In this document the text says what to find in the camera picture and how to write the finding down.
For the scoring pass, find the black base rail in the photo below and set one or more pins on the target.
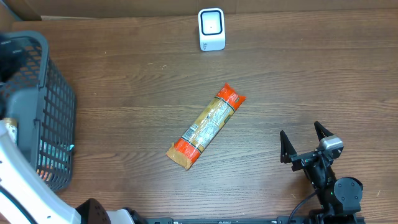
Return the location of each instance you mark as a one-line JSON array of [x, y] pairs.
[[167, 220]]

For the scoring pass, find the colourful packet in basket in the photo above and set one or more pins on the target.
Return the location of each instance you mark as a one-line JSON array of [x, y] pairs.
[[55, 162]]

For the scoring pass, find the white tube gold cap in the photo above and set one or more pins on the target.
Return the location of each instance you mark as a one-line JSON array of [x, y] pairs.
[[9, 132]]

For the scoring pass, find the white barcode scanner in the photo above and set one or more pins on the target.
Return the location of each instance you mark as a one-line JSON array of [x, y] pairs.
[[211, 29]]

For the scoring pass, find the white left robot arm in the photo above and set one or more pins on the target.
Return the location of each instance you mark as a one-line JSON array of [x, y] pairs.
[[26, 198]]

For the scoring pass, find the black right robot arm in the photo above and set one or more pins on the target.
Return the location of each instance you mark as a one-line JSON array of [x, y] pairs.
[[339, 198]]

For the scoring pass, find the grey plastic mesh basket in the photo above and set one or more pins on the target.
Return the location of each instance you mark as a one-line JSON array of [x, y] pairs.
[[40, 99]]

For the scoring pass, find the orange spaghetti packet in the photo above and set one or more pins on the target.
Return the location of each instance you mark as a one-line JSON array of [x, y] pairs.
[[198, 136]]

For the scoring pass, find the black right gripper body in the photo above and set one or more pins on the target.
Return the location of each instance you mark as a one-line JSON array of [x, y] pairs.
[[302, 161]]

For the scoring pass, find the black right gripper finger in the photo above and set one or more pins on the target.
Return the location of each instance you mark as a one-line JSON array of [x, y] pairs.
[[287, 150], [321, 131]]

